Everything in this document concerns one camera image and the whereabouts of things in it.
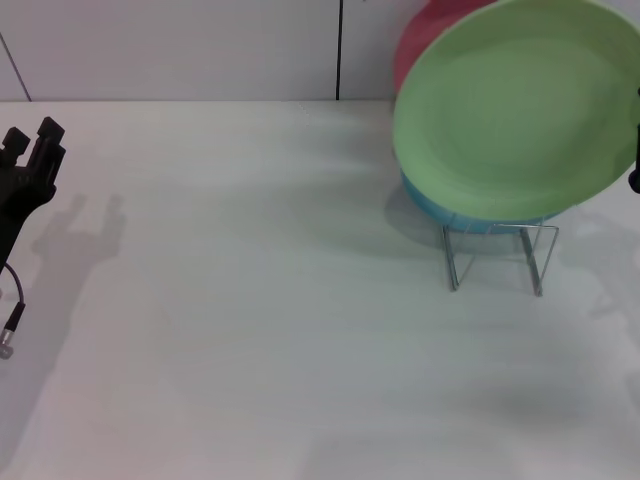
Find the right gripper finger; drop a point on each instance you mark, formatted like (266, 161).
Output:
(636, 150)

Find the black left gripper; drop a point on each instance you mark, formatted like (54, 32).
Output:
(25, 190)

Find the green round plate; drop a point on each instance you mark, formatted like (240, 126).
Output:
(515, 110)

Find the blue round plate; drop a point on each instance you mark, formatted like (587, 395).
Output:
(435, 210)

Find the red round plate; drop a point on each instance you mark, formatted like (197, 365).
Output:
(420, 35)

